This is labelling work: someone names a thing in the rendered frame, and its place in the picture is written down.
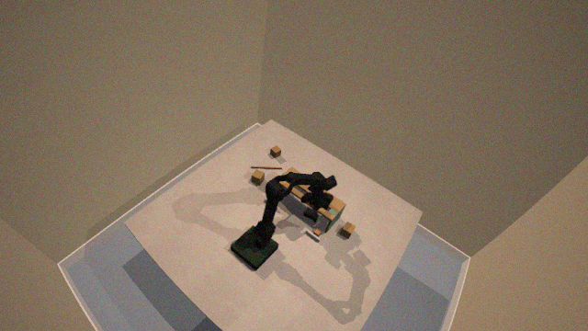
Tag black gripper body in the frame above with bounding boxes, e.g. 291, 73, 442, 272
303, 192, 333, 220

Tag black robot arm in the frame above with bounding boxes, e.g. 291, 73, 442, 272
253, 172, 337, 251

